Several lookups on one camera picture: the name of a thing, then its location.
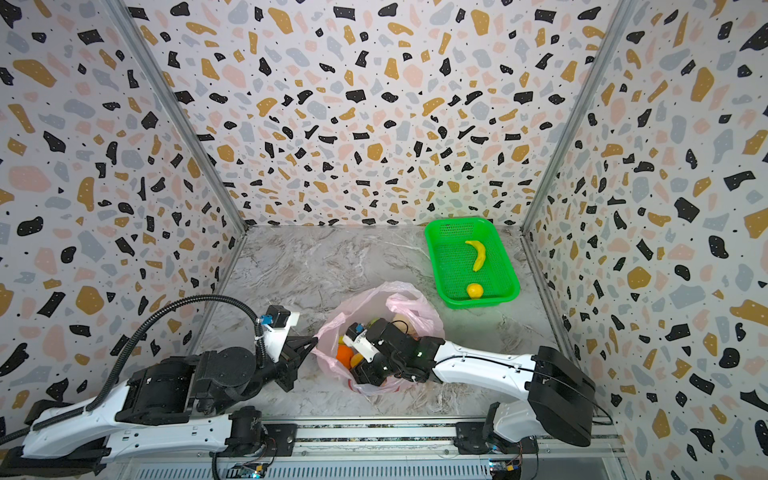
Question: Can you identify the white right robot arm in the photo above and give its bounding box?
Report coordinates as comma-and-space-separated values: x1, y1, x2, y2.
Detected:
343, 319, 595, 447

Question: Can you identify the aluminium corner post right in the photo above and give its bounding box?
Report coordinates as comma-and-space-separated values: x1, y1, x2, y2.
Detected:
521, 0, 637, 237

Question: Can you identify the green plastic basket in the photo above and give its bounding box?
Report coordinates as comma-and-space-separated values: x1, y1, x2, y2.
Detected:
425, 218, 521, 310

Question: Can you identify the yellow lemon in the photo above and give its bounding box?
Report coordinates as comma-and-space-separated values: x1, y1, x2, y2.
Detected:
466, 283, 484, 300

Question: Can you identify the pink plastic bag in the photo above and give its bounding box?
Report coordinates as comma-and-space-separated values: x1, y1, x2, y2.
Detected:
312, 281, 445, 396

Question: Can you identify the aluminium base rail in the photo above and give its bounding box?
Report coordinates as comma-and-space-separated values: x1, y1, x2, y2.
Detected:
108, 417, 634, 479

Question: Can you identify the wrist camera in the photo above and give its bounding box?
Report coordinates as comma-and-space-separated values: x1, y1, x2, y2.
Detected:
342, 323, 379, 363
260, 305, 300, 362

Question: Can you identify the yellow banana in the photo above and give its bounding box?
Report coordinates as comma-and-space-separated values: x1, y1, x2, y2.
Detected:
465, 240, 487, 272

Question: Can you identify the aluminium corner post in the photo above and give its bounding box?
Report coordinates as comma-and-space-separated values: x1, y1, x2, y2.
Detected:
521, 0, 637, 237
102, 1, 248, 236

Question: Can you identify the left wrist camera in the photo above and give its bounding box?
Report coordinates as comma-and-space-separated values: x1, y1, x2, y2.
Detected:
260, 305, 300, 362

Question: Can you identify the orange fruit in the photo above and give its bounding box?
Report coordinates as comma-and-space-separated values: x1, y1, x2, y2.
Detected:
336, 344, 356, 370

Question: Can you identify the aluminium corner post left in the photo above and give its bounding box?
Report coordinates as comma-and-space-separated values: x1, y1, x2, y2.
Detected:
102, 1, 248, 236

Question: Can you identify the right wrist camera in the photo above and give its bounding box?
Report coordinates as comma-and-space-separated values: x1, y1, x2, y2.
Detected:
342, 323, 379, 363

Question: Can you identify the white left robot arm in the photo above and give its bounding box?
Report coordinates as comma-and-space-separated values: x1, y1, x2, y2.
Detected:
1, 336, 318, 478

